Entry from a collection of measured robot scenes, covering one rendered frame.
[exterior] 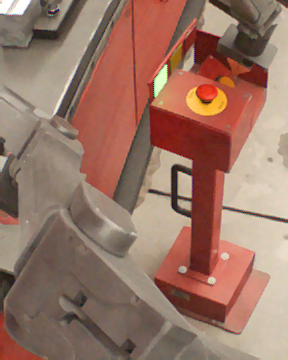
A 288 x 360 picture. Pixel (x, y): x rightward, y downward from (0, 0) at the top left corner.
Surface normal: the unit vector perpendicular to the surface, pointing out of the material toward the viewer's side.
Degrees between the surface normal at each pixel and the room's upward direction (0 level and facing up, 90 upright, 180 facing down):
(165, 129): 90
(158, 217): 0
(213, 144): 90
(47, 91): 0
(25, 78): 0
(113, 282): 34
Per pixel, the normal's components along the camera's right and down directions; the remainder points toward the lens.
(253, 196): 0.00, -0.58
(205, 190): -0.43, 0.74
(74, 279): -0.51, -0.26
